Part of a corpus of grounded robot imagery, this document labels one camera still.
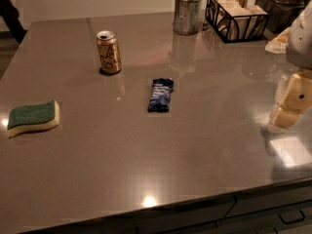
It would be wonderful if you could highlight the black drawer handle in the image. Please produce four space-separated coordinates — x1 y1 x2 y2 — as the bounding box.
279 210 306 225

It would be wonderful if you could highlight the dark blue snack packet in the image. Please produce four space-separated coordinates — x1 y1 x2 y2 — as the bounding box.
147 78 175 112

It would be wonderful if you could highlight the metal cup with utensils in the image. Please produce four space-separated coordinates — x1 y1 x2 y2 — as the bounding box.
174 0 202 36

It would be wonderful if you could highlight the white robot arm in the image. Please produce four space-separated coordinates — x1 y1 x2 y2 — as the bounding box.
267 2 312 132

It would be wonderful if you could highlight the dark stand under jar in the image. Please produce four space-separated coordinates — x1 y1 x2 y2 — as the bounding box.
254 0 305 33

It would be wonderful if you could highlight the green and yellow sponge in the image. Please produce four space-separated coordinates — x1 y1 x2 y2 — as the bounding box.
7 100 60 137

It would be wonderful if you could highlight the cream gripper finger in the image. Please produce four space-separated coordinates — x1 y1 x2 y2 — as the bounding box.
268 105 301 129

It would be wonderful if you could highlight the orange soda can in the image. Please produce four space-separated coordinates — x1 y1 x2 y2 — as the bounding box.
97 30 122 75

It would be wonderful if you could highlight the black wire napkin holder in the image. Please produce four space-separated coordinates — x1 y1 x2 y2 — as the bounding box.
205 0 269 43

